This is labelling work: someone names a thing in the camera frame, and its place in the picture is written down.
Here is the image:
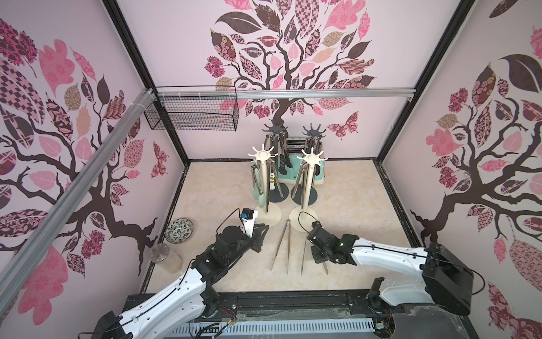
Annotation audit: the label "short steel tongs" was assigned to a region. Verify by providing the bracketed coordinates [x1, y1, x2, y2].
[300, 240, 330, 275]

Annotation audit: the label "cream utensil rack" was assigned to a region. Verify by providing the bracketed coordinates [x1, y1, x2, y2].
[248, 144, 282, 227]
[289, 147, 327, 232]

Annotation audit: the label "slim steel tongs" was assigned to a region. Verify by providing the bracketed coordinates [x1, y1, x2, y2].
[270, 219, 292, 275]

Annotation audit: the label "green silicone tip tongs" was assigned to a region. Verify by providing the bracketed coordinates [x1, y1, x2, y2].
[251, 163, 265, 206]

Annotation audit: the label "grey utensil rack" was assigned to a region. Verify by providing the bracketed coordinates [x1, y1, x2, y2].
[293, 124, 326, 205]

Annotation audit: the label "grey utensil rack stand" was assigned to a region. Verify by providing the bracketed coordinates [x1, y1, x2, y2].
[263, 123, 289, 203]

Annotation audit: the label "white handled tongs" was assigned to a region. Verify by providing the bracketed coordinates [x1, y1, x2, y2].
[270, 164, 277, 191]

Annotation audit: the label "long steel tongs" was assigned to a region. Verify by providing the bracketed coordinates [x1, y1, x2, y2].
[291, 163, 308, 199]

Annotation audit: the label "black silicone tip tongs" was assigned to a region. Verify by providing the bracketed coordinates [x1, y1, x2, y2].
[278, 133, 293, 176]

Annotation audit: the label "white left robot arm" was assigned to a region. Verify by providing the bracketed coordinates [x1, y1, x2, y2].
[89, 224, 270, 338]

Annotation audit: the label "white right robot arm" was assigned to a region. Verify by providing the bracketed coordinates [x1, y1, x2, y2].
[307, 221, 474, 316]

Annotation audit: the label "clear glass lid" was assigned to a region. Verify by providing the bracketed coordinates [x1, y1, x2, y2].
[150, 243, 183, 274]

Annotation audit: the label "mint green toaster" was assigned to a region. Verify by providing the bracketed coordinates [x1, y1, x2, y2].
[277, 136, 325, 186]

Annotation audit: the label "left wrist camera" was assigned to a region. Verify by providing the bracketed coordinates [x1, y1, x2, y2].
[241, 208, 258, 238]

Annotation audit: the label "white cable duct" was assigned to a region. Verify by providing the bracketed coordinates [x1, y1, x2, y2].
[166, 319, 375, 338]

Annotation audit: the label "black wire basket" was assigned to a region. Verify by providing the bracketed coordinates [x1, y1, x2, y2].
[145, 85, 240, 131]

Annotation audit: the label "aluminium frame rail back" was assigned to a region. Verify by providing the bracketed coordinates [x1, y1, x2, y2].
[155, 88, 416, 100]

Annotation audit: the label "aluminium frame rail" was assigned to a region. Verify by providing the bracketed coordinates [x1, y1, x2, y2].
[1, 89, 155, 312]
[155, 88, 416, 100]

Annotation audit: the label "aluminium frame rail left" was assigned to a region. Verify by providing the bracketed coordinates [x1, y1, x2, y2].
[1, 89, 155, 312]

